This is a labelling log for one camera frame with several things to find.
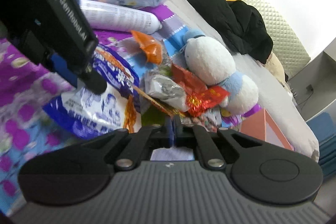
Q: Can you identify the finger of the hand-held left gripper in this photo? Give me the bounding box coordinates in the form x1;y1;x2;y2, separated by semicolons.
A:
49;52;80;88
78;66;108;95

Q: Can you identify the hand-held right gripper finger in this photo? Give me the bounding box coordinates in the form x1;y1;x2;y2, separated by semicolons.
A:
79;116;174;172
174;114;263;172

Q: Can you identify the blue and white snack packet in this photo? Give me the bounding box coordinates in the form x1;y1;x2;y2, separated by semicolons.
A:
43;46;139;139

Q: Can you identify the brown printed snack packet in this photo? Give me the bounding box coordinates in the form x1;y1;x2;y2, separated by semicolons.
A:
181;109;219;132

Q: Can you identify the pink cardboard box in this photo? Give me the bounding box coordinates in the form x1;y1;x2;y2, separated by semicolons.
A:
241;107;294;151

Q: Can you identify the silver snack packet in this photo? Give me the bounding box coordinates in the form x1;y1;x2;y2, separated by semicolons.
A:
144;74;189;112

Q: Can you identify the purple striped floral bedsheet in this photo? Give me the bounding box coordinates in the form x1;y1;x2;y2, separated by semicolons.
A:
0;0;263;214

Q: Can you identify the shiny red snack packet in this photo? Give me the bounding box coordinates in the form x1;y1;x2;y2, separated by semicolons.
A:
186;86;231;117

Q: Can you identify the dark red snack packet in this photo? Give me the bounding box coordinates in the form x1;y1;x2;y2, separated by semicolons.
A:
171;64;208;94

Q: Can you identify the orange snack packet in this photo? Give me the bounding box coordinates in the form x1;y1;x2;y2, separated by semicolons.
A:
130;30;163;65

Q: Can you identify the white spray can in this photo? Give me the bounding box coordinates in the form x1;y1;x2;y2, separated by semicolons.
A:
79;0;162;34

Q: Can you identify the white and blue plush toy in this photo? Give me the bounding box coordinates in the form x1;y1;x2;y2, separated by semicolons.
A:
181;28;259;115

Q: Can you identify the beige plush pillow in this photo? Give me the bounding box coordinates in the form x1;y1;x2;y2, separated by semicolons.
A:
264;52;289;83

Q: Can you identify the black jacket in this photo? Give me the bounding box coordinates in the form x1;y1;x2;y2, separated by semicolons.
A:
176;0;274;64

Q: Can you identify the blue foam panel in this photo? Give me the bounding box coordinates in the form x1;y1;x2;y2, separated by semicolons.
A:
306;112;336;182

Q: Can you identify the cream quilted headboard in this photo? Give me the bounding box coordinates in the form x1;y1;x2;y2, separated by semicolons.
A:
199;0;311;67

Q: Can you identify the black plug with cable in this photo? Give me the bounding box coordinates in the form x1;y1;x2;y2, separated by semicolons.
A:
297;84;315;109

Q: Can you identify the grey wall cabinet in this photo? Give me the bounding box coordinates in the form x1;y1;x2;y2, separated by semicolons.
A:
289;38;336;122

